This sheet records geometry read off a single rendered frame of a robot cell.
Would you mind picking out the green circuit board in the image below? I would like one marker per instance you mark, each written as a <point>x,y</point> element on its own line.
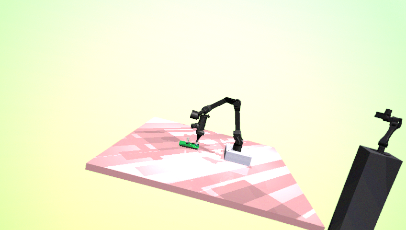
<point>187,143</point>

